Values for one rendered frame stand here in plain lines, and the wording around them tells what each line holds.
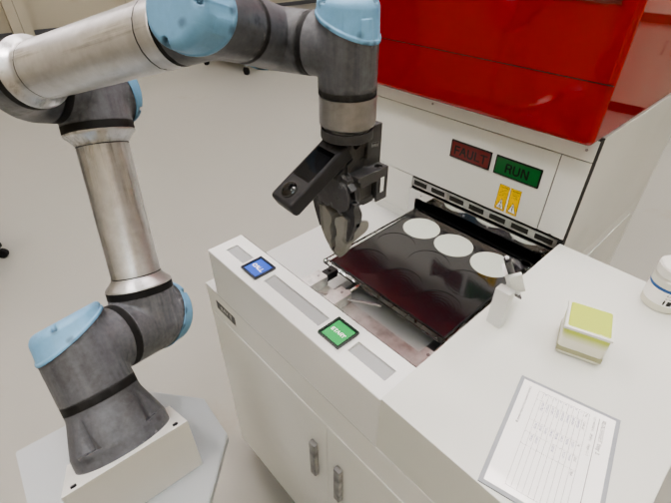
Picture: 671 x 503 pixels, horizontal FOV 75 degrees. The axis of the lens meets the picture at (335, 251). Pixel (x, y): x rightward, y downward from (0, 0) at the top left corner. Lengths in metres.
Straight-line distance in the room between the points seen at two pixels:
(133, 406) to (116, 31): 0.53
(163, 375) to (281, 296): 1.27
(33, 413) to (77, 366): 1.45
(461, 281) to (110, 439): 0.76
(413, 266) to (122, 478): 0.73
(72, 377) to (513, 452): 0.66
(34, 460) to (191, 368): 1.18
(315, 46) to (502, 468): 0.61
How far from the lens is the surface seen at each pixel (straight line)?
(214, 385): 2.01
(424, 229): 1.23
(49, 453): 0.99
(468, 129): 1.18
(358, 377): 0.77
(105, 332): 0.80
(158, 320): 0.85
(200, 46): 0.48
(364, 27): 0.54
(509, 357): 0.84
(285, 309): 0.88
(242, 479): 1.77
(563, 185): 1.11
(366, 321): 0.96
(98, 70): 0.61
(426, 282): 1.05
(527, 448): 0.74
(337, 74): 0.55
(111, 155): 0.84
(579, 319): 0.86
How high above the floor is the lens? 1.57
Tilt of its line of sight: 37 degrees down
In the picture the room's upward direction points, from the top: straight up
